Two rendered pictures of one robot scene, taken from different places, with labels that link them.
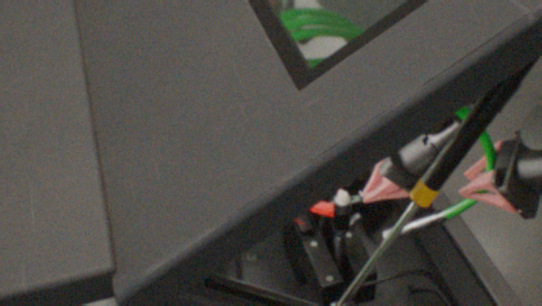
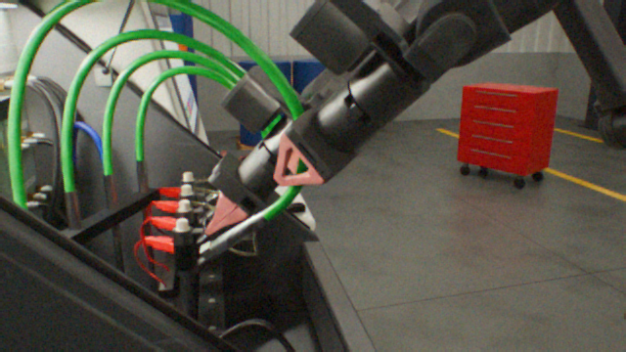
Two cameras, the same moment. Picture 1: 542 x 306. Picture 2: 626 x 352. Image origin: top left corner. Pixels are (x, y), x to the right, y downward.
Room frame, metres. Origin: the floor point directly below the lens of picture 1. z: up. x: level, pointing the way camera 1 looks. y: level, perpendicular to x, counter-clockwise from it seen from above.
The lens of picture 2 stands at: (0.07, -0.33, 1.39)
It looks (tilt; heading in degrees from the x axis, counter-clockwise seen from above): 17 degrees down; 5
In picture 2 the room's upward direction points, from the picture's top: straight up
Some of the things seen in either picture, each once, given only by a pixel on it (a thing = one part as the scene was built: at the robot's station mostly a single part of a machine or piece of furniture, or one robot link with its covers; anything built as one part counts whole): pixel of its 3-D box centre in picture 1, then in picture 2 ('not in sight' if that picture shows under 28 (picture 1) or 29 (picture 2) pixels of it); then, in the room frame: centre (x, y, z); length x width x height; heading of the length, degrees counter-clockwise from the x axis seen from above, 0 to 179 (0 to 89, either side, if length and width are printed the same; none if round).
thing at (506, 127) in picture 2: not in sight; (504, 134); (4.88, -1.72, 0.43); 0.70 x 0.46 x 0.86; 46
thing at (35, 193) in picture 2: not in sight; (25, 139); (0.88, 0.22, 1.20); 0.13 x 0.03 x 0.31; 16
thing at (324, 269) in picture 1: (315, 234); (195, 318); (0.83, -0.06, 0.91); 0.34 x 0.10 x 0.15; 16
